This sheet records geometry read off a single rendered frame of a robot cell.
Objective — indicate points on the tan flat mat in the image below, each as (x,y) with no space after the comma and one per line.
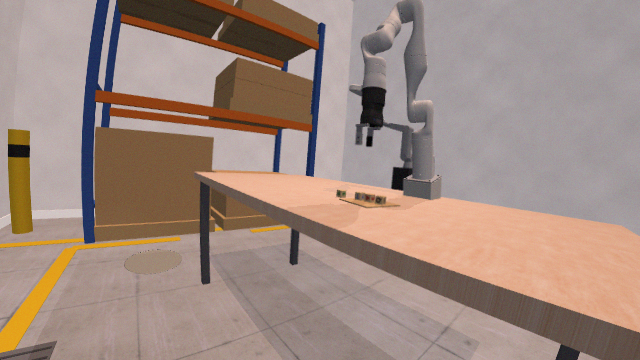
(364,204)

